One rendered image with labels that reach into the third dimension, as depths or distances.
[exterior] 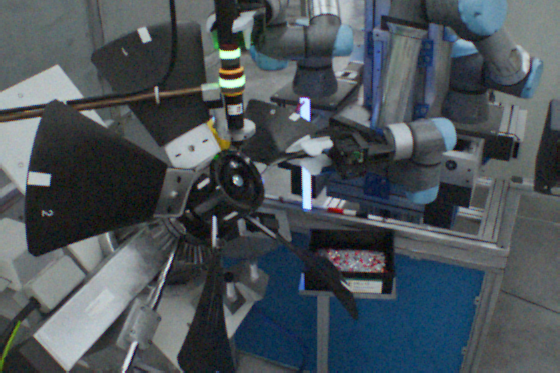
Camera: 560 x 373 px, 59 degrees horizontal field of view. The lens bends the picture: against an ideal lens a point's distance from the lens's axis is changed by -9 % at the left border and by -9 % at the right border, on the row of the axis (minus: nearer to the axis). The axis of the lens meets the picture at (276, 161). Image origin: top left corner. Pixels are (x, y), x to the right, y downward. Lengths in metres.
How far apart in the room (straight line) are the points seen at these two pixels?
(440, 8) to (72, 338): 0.91
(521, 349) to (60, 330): 1.90
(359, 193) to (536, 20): 1.29
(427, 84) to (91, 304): 1.28
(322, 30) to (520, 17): 1.58
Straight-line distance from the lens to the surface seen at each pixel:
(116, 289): 0.90
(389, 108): 1.21
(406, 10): 1.18
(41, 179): 0.78
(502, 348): 2.34
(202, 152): 0.97
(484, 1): 1.10
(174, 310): 1.09
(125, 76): 1.01
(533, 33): 2.65
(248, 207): 0.90
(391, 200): 1.76
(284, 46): 1.17
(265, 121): 1.17
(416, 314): 1.61
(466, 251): 1.41
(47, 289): 0.89
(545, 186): 1.27
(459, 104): 1.57
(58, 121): 0.78
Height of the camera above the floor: 1.70
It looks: 30 degrees down
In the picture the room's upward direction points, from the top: 3 degrees counter-clockwise
